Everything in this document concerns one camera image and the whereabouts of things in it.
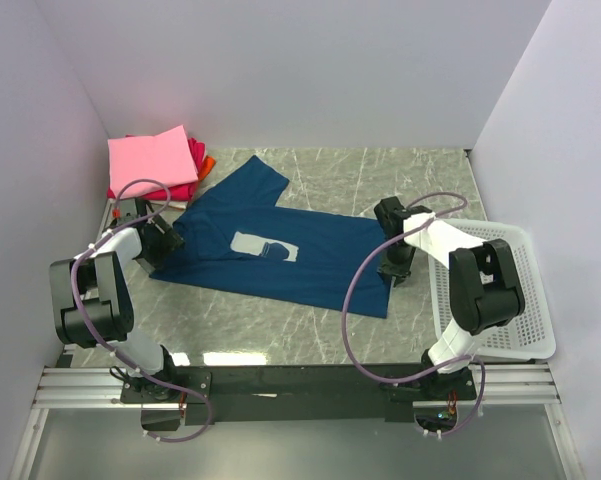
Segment folded orange t-shirt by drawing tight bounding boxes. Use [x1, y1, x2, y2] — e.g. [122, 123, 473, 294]
[198, 155, 216, 182]

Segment folded light pink t-shirt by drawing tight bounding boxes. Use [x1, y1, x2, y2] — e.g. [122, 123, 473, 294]
[107, 124, 200, 201]

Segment folded white t-shirt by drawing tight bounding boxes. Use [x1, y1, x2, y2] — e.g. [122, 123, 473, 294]
[147, 200, 188, 211]

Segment white plastic laundry basket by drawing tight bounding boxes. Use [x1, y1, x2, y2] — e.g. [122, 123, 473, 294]
[429, 219, 556, 361]

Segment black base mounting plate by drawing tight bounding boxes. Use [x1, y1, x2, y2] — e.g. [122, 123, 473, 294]
[120, 363, 477, 431]

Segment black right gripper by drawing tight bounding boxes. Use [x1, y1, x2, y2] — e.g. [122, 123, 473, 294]
[377, 242, 417, 286]

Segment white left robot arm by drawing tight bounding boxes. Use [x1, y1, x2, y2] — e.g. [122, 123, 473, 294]
[49, 198, 184, 402]

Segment blue Mickey t-shirt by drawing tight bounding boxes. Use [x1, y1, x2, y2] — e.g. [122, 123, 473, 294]
[151, 156, 389, 318]

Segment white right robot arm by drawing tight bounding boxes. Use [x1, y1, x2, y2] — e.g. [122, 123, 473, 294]
[374, 197, 525, 399]

